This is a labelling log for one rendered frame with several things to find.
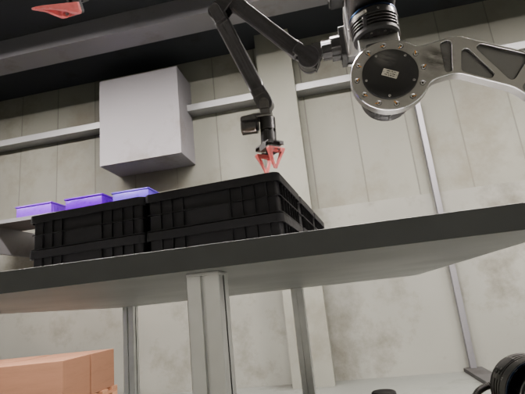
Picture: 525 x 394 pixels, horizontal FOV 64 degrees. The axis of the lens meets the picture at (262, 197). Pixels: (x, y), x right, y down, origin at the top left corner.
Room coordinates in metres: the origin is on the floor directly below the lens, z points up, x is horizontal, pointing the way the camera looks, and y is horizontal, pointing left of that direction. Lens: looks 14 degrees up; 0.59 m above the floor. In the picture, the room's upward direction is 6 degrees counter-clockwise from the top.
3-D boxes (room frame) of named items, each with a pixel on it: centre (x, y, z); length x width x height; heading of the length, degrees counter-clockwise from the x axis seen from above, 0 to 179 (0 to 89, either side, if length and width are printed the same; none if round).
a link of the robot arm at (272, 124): (1.43, -0.04, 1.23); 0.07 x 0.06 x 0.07; 81
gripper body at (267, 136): (1.43, -0.04, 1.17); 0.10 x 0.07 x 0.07; 31
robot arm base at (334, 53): (1.33, -0.31, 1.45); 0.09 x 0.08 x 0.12; 170
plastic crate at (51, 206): (3.37, 1.83, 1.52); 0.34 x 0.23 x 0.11; 80
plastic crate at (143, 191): (3.23, 1.00, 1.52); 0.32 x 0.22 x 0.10; 80
